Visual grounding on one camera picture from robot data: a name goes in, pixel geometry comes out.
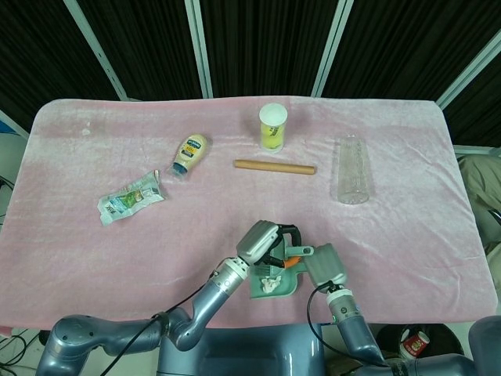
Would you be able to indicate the mint green dustpan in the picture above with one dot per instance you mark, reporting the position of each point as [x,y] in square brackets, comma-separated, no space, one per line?
[280,284]

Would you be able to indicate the red instant noodle cup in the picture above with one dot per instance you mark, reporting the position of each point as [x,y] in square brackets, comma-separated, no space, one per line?
[415,341]

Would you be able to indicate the crumpled plastic snack wrapper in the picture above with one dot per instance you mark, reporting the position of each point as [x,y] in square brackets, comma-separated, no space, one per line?
[129,199]

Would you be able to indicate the pink velvet table cloth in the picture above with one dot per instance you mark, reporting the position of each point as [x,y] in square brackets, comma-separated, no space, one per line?
[250,196]

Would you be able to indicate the white paper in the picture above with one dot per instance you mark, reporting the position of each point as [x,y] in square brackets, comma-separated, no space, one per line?
[270,284]

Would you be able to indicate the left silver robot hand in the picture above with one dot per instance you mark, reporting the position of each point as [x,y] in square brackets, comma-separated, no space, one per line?
[258,241]

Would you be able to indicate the clear plastic bottle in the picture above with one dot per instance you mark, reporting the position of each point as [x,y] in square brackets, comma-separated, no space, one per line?
[351,172]

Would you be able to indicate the wooden rolling pin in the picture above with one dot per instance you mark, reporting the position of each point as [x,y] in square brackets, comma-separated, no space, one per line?
[274,167]

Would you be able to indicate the yellow white paper cup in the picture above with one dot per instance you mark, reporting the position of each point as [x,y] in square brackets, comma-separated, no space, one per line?
[271,129]

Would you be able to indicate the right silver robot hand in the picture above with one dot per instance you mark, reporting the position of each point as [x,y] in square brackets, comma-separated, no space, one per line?
[325,264]

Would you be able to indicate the mayonnaise squeeze bottle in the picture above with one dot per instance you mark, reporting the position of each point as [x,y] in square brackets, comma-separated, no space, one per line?
[189,154]

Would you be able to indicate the black folding screen partition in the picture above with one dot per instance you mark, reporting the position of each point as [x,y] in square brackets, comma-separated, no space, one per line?
[250,47]

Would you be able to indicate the grey-blue robot torso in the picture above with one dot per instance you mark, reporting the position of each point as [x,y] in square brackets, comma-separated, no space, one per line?
[242,352]

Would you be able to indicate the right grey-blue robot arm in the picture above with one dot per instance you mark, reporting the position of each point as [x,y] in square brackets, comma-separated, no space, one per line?
[375,340]

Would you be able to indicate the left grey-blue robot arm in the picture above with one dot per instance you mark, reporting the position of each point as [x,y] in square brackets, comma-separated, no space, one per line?
[156,329]

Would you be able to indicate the mint green hand broom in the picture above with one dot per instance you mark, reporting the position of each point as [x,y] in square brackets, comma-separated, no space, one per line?
[287,256]

